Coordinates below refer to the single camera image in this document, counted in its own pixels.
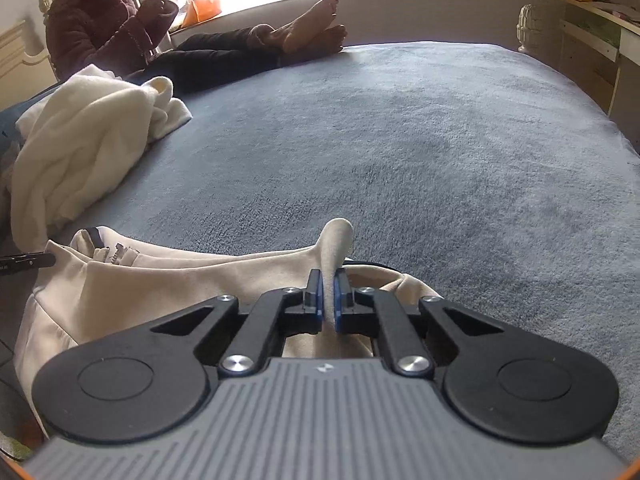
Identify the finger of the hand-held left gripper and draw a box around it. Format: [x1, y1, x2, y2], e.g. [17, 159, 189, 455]
[0, 252, 56, 276]

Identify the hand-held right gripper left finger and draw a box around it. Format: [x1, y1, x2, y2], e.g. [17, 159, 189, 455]
[150, 269, 323, 376]

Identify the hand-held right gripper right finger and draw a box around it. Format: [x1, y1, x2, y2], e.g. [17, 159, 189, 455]
[334, 269, 506, 376]

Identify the beige zip jacket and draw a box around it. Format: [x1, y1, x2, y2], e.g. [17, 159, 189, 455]
[14, 217, 443, 411]

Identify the cream fleece garment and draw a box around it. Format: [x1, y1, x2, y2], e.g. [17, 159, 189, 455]
[10, 64, 193, 241]

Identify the bed with blue blanket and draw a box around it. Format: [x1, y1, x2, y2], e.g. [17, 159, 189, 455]
[0, 40, 640, 466]

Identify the cream carved headboard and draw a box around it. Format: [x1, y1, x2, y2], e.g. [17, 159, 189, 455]
[0, 0, 58, 111]

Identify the orange bag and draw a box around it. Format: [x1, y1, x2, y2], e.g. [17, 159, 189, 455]
[182, 0, 223, 27]

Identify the cream bedpost finial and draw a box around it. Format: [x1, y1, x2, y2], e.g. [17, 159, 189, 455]
[516, 4, 545, 55]

